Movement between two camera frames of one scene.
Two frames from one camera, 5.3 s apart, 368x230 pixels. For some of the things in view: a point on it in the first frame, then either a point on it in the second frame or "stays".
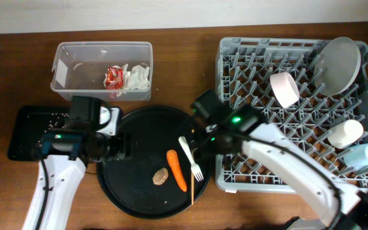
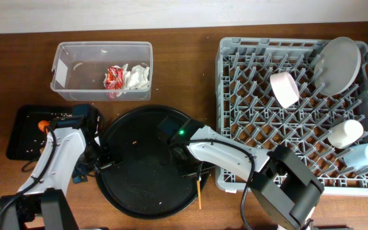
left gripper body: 112,147 → 98,157
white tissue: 137,78 stays
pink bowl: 285,89 stays
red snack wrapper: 114,78 stays
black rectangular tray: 27,124 stays
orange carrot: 173,159 → 43,123
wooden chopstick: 192,180 → 199,195
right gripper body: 205,142 → 192,167
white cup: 344,133 stays
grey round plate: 337,66 stays
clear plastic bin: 114,71 stays
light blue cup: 363,156 stays
